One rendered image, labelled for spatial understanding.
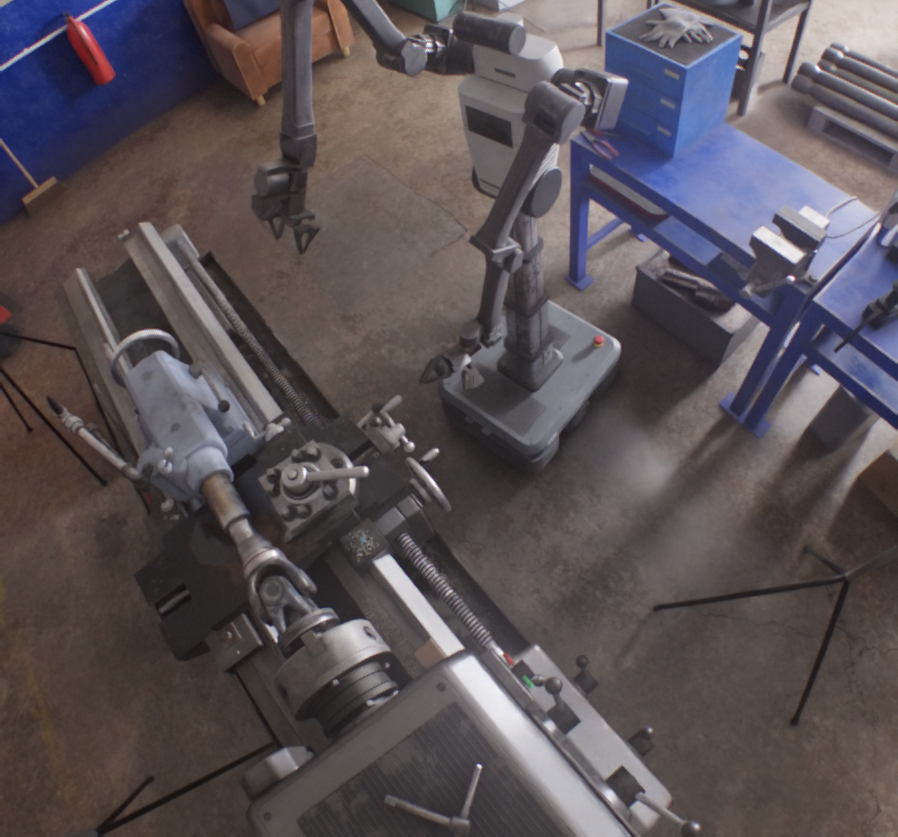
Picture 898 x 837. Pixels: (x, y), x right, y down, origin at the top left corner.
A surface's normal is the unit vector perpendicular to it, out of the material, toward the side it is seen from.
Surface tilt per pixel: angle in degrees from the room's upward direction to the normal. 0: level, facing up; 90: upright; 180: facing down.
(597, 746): 32
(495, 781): 0
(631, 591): 0
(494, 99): 0
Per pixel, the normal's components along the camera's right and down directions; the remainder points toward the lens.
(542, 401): -0.17, -0.49
